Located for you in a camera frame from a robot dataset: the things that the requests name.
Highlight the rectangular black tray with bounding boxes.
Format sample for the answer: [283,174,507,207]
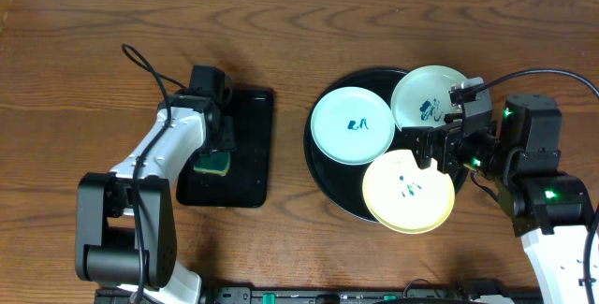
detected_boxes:
[176,89,274,208]

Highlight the light blue plate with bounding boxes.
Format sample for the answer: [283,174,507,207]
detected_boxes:
[309,86,395,166]

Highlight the yellow plate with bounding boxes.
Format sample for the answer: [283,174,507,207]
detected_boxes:
[362,150,455,235]

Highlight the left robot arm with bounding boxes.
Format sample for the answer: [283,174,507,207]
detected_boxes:
[75,91,233,303]

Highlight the white plate with blue stain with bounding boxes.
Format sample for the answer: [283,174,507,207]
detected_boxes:
[390,65,467,131]

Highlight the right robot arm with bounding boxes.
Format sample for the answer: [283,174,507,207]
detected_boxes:
[403,94,598,303]

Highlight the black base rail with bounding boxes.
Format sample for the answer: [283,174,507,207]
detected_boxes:
[93,284,544,304]

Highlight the green yellow sponge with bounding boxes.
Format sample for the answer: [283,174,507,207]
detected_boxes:
[193,152,230,176]

